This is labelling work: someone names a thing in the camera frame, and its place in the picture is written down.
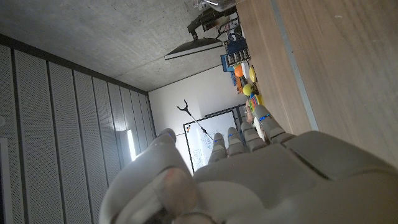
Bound blue mug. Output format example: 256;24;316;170
226;37;249;54

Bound black and white block rack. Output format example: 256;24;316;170
228;49;251;65

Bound white plate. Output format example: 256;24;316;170
253;117;266;142

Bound black computer monitor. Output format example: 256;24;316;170
164;6;241;61

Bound colourful stacking cups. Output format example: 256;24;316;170
248;93;261;113

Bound whiteboard with black frame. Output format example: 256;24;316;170
182;105;246;174

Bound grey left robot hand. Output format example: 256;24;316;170
98;104;398;224

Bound black reacher grabber tool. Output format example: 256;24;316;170
176;99;215;141

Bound long ceiling light strip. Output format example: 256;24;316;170
126;129;137;162

